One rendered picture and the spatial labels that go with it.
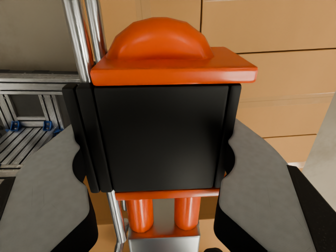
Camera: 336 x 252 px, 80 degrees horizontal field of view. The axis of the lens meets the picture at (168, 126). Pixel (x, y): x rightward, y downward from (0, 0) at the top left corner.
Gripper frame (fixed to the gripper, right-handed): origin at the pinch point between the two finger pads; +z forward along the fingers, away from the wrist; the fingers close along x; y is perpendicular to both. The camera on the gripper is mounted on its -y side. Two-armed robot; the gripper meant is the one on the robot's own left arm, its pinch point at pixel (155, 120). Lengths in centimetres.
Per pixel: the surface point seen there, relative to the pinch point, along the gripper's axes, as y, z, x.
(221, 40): 6, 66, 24
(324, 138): 93, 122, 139
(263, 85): 24, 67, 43
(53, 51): 19, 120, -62
